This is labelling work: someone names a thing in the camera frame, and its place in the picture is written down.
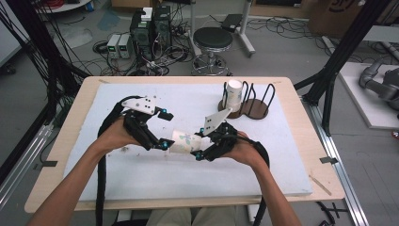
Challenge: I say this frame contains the thin wooden stick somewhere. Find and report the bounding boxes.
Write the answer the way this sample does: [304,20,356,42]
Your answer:
[308,174,333,197]

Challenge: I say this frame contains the single white floral paper cup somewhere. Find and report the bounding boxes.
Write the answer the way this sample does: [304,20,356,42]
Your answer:
[168,129,203,155]

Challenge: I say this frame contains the white metal stand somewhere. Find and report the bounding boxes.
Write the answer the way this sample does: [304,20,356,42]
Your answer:
[187,0,257,58]

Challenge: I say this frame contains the light wooden table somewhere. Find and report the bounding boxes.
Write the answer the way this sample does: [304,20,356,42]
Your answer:
[24,75,346,215]

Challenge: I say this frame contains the black gripper cable sleeve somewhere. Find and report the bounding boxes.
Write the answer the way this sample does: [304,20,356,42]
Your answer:
[94,95,143,226]
[231,134,271,226]

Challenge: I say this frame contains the black round stool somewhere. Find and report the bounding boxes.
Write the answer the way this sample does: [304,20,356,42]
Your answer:
[191,26,235,76]

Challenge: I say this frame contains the black flat device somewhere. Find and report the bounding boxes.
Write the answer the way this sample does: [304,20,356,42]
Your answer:
[220,13,245,33]

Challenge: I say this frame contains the black tape piece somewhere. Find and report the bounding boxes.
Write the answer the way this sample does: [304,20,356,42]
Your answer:
[33,160,58,171]
[319,155,340,166]

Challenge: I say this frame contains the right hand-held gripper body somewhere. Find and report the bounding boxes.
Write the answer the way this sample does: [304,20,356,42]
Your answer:
[202,107,240,163]

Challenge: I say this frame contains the white foam mat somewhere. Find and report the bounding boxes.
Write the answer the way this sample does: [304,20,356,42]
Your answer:
[63,83,314,202]

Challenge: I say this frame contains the black right gripper cable sleeve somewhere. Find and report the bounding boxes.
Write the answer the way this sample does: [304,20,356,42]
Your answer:
[231,134,271,226]

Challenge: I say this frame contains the grey bench power supply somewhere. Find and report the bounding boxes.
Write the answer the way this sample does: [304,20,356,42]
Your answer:
[118,33,135,60]
[105,33,122,59]

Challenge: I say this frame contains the black metal frame post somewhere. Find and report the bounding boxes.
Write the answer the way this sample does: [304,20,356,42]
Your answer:
[294,0,393,137]

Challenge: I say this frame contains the black floor clamps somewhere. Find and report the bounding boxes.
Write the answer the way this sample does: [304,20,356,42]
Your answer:
[315,201,349,226]

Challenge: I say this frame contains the person's right hand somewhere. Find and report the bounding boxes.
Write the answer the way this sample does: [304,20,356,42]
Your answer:
[221,130,270,171]

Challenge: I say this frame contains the black computer tower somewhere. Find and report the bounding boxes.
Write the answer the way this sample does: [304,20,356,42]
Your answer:
[152,5,173,52]
[129,10,154,61]

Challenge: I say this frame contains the tangle of floor cables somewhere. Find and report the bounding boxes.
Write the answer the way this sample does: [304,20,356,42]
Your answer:
[91,18,201,77]

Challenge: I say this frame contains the small white box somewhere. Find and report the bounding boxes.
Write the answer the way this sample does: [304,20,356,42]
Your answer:
[140,7,154,23]

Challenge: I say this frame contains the aluminium rail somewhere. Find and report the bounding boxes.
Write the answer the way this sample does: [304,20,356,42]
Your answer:
[300,96,372,226]
[0,122,55,212]

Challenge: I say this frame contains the white platform board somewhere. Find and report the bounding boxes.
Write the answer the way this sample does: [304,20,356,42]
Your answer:
[338,61,399,131]

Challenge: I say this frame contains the black left gripper cable sleeve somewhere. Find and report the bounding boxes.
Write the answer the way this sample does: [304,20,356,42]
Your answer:
[94,95,143,226]

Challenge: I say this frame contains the black frame with cables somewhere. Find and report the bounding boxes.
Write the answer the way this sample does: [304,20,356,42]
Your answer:
[0,0,92,186]

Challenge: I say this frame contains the brown wire cup holder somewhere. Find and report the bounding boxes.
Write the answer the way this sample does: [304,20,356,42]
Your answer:
[217,80,277,121]

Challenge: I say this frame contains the brown cardboard box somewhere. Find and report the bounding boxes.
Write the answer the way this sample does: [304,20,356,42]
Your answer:
[308,0,366,40]

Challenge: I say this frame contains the white table leg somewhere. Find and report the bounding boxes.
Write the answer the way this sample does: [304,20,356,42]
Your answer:
[247,203,260,224]

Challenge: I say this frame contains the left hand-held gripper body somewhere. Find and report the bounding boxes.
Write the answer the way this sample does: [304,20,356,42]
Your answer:
[120,95,158,152]

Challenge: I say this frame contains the stack of white paper cups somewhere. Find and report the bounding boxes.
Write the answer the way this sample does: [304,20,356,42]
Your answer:
[225,79,245,113]

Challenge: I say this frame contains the person's left hand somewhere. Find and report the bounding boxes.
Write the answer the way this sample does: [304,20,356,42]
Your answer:
[93,117,142,155]

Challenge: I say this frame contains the person's legs in beige trousers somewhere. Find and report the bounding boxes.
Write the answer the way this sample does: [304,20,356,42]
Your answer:
[145,205,240,226]

